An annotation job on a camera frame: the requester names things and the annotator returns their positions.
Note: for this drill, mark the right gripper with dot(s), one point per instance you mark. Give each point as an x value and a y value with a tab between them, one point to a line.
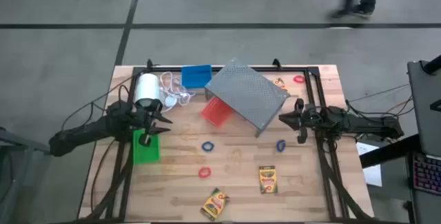
311	119

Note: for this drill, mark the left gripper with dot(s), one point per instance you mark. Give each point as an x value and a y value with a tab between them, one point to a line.
144	122

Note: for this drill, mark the green plastic basket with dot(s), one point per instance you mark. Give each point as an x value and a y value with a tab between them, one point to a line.
151	153

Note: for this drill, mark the blue coil wristband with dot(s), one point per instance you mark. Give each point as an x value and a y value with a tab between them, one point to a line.
203	146
277	145

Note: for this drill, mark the grey perforated metal shelf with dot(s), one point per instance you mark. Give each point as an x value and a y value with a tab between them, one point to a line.
246	93

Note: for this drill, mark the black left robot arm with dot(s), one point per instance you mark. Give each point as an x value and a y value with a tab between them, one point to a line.
86	131

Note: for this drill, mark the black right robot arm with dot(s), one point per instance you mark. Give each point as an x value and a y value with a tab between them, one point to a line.
361	124

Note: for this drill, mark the white cylindrical desk lamp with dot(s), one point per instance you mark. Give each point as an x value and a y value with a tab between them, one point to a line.
147	86

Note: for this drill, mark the red coil wristband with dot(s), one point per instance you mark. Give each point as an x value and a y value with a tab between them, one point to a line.
295	79
200	172

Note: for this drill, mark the orange plastic basket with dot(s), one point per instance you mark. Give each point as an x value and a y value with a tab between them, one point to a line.
215	113

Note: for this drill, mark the blue plastic basket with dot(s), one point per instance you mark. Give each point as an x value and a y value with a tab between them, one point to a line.
196	77

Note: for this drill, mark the white paper sheet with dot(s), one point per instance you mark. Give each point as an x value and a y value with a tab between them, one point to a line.
373	177

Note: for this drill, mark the grey metal stand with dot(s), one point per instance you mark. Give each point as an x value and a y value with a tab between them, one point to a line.
34	147

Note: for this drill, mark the backlit keyboard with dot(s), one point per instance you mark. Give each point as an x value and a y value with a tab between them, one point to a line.
427	174

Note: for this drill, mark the black pole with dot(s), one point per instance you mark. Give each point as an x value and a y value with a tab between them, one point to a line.
434	64

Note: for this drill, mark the black aluminium frame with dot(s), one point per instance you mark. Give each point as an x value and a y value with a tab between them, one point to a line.
169	69

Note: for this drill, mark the black frame clamp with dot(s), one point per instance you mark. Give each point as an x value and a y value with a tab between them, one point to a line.
276	63
149	63

